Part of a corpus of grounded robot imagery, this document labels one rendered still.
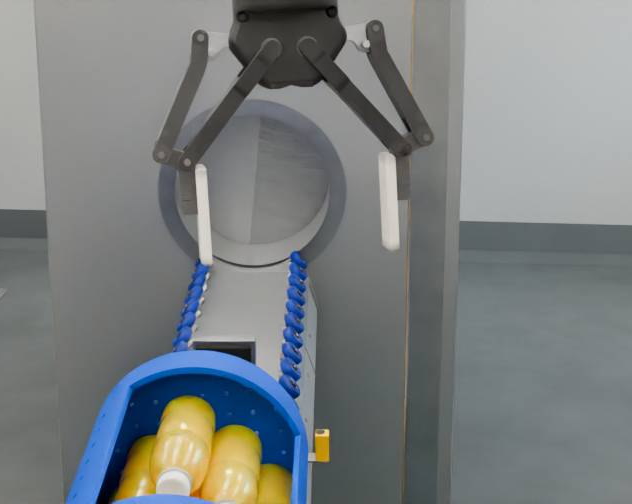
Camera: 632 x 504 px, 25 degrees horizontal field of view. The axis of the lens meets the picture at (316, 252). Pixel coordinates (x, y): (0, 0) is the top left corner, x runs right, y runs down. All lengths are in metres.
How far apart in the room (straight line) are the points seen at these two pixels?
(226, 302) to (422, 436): 0.60
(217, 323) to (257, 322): 0.08
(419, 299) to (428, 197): 0.18
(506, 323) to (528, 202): 0.85
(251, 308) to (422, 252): 0.60
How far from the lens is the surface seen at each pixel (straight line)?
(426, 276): 2.44
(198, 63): 1.03
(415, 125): 1.05
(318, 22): 1.04
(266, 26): 1.04
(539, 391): 4.91
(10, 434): 4.65
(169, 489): 1.70
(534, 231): 6.22
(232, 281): 3.08
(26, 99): 6.33
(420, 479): 2.59
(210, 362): 1.86
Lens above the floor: 1.94
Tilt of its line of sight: 18 degrees down
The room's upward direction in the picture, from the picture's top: straight up
